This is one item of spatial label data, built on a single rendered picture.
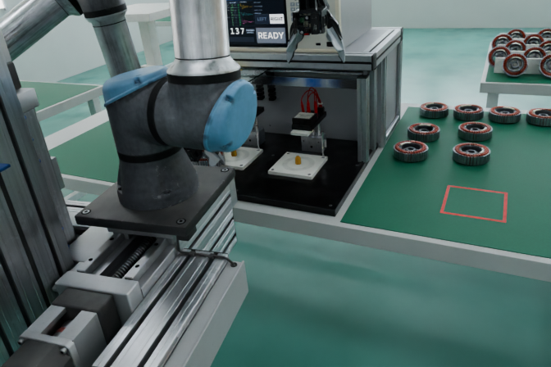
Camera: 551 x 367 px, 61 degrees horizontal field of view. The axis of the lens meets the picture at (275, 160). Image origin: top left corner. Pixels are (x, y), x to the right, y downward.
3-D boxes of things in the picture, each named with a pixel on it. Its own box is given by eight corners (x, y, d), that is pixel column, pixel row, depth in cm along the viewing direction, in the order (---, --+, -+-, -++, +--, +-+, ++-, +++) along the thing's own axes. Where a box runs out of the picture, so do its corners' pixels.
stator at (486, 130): (451, 137, 168) (452, 127, 167) (468, 128, 174) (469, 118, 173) (480, 145, 160) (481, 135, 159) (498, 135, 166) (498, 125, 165)
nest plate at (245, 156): (243, 170, 154) (242, 167, 153) (204, 165, 160) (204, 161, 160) (263, 151, 166) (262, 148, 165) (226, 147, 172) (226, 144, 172)
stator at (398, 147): (434, 158, 154) (435, 147, 153) (406, 165, 151) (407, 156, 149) (413, 146, 164) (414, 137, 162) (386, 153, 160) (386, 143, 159)
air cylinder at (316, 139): (321, 152, 161) (321, 138, 159) (302, 151, 164) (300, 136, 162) (326, 147, 165) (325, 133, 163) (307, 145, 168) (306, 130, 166)
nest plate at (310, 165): (311, 179, 144) (311, 176, 143) (267, 174, 150) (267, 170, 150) (327, 159, 156) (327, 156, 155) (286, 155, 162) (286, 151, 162)
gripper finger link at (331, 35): (339, 67, 114) (317, 36, 112) (343, 61, 119) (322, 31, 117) (350, 60, 112) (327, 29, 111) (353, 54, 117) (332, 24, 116)
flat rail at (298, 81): (362, 89, 142) (362, 79, 141) (193, 81, 168) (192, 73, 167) (363, 88, 143) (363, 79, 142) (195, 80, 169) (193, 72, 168)
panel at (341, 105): (380, 142, 164) (381, 58, 151) (220, 127, 192) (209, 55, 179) (381, 142, 165) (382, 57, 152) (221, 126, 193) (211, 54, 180)
